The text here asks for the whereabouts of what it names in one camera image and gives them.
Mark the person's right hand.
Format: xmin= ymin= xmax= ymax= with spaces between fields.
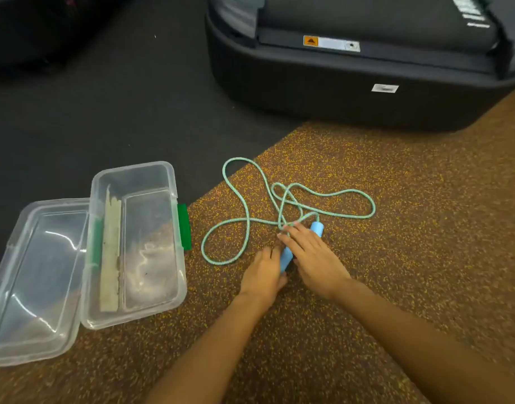
xmin=276 ymin=221 xmax=353 ymax=302

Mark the person's left hand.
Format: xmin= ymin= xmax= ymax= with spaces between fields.
xmin=239 ymin=246 xmax=289 ymax=310

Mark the blue-handled green jump rope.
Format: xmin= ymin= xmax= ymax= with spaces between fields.
xmin=200 ymin=157 xmax=377 ymax=274

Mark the clear plastic box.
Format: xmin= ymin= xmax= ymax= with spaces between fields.
xmin=79 ymin=160 xmax=193 ymax=331

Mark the clear plastic lid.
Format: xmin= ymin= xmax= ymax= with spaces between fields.
xmin=0 ymin=198 xmax=91 ymax=369

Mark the person's right forearm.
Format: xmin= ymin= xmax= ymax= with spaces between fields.
xmin=331 ymin=278 xmax=515 ymax=404

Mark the person's left forearm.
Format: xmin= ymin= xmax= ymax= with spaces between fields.
xmin=144 ymin=292 xmax=270 ymax=404

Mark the beige paper strip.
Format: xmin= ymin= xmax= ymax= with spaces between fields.
xmin=99 ymin=185 xmax=123 ymax=313

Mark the black treadmill with warning sticker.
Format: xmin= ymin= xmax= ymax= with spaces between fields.
xmin=205 ymin=0 xmax=515 ymax=133

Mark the black treadmill with red mark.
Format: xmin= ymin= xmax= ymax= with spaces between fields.
xmin=0 ymin=0 xmax=128 ymax=72

